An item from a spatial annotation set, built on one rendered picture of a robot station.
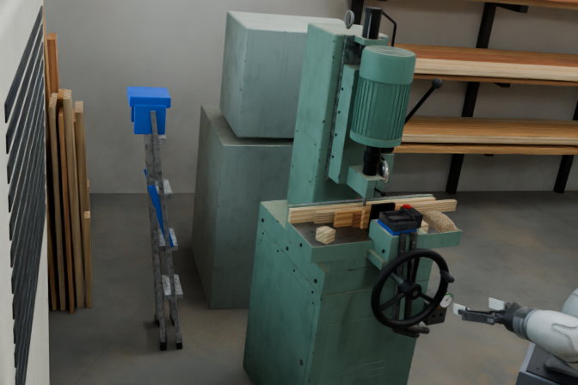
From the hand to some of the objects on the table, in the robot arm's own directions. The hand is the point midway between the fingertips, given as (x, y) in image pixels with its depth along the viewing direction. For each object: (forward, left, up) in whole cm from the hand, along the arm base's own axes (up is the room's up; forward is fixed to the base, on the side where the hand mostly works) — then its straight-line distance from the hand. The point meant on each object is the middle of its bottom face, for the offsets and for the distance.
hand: (474, 306), depth 205 cm
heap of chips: (+22, -39, +6) cm, 45 cm away
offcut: (+50, +1, +9) cm, 51 cm away
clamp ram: (+36, -18, +8) cm, 41 cm away
